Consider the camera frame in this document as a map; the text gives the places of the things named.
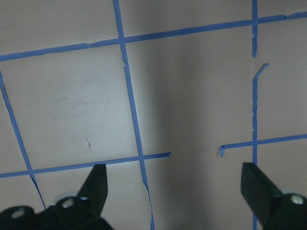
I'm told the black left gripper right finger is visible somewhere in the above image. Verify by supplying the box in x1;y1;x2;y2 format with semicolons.
240;162;307;230

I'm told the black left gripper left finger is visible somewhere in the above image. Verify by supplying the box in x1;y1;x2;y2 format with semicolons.
0;164;113;230

